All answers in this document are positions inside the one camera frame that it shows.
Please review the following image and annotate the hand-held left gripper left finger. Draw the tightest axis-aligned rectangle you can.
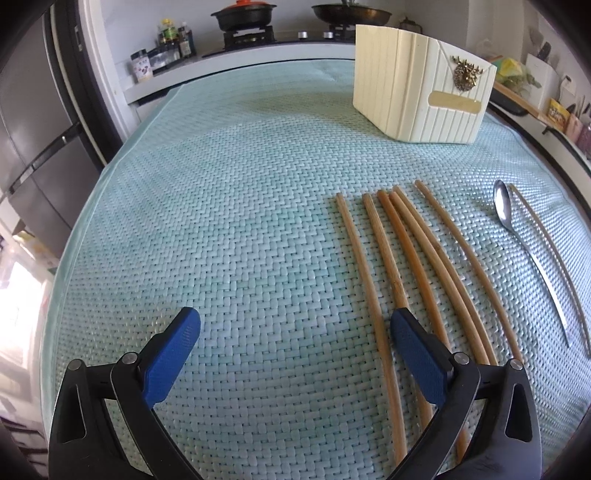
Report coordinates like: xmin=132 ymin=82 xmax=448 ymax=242
xmin=48 ymin=306 xmax=201 ymax=480

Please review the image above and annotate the yellow cup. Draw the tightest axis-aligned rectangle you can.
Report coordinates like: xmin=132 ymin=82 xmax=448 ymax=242
xmin=547 ymin=98 xmax=571 ymax=130

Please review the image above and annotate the black pot with red lid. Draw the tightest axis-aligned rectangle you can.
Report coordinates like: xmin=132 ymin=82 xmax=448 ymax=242
xmin=211 ymin=0 xmax=278 ymax=32

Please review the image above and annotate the white spice jar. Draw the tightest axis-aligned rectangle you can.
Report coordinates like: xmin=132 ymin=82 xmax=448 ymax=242
xmin=130 ymin=50 xmax=153 ymax=84

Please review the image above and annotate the black tray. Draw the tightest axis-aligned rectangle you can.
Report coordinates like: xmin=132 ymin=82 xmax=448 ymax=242
xmin=488 ymin=89 xmax=532 ymax=117

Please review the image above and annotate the cream ribbed utensil box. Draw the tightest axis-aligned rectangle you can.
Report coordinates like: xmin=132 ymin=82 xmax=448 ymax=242
xmin=352 ymin=24 xmax=498 ymax=145

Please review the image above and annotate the wooden cutting board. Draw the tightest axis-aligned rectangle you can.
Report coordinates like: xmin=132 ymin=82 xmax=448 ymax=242
xmin=494 ymin=82 xmax=555 ymax=124

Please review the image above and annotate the yellow capped sauce bottle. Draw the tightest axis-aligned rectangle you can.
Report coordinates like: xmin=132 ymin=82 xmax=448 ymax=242
xmin=159 ymin=18 xmax=180 ymax=49

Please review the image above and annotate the light green woven mat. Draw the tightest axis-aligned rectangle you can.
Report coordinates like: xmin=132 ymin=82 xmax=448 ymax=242
xmin=39 ymin=60 xmax=591 ymax=480

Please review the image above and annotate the white knife block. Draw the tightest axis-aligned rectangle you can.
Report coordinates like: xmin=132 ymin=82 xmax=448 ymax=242
xmin=526 ymin=53 xmax=561 ymax=109

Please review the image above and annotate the bunch of wooden chopsticks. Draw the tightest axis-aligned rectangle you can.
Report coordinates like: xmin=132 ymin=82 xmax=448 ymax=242
xmin=335 ymin=179 xmax=525 ymax=469

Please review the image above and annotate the plastic bag of vegetables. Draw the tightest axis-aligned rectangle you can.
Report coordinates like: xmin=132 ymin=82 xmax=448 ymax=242
xmin=485 ymin=53 xmax=541 ymax=90

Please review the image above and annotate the black wok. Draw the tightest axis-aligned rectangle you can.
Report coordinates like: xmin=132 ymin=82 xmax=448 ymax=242
xmin=311 ymin=0 xmax=393 ymax=26

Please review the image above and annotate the black gas stove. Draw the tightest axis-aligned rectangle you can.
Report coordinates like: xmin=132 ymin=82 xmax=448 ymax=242
xmin=202 ymin=25 xmax=358 ymax=58

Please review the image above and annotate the grey refrigerator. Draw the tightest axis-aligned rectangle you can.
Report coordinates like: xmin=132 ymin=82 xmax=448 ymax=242
xmin=0 ymin=9 xmax=109 ymax=232

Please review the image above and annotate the rack of spice jars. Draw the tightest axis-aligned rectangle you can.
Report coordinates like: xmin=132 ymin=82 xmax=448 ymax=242
xmin=150 ymin=46 xmax=182 ymax=75

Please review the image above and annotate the metal spoon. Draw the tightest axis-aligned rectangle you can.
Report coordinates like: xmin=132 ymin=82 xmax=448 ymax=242
xmin=492 ymin=179 xmax=573 ymax=349

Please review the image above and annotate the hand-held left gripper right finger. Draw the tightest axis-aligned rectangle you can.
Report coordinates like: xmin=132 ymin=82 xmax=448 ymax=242
xmin=390 ymin=308 xmax=543 ymax=480

